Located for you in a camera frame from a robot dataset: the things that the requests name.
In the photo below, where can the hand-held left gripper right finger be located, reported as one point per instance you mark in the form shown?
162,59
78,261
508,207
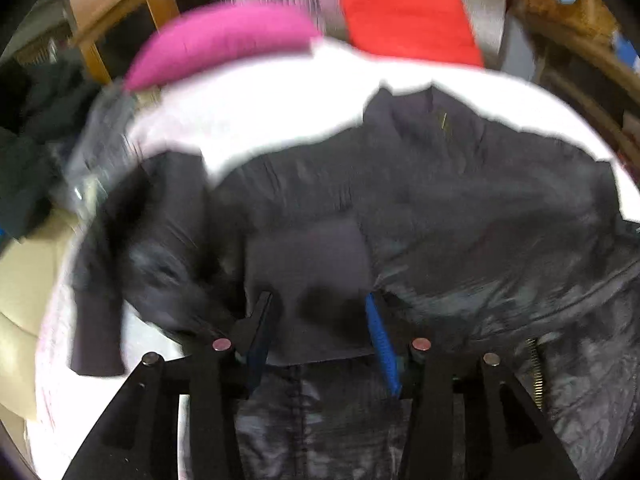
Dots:
382,345

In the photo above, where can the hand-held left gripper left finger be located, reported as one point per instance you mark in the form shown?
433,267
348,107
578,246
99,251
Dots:
256,357

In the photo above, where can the black jacket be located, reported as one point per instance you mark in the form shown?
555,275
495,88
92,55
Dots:
450,200

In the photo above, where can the pile of dark clothes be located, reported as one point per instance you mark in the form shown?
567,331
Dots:
30,160

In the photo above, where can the beige cushion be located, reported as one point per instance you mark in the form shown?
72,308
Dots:
30,310

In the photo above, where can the white bed blanket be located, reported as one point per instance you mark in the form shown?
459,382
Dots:
280,110

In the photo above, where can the grey garment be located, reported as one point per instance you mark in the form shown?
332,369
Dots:
100,145

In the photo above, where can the pink pillow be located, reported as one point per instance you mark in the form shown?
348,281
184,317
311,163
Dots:
225,40

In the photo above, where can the red pillow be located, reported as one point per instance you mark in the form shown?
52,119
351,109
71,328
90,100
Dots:
405,15

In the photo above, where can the brown wooden furniture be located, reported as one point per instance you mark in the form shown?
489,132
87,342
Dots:
575,25

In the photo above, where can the wooden chair frame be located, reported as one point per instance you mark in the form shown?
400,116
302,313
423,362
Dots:
161,2

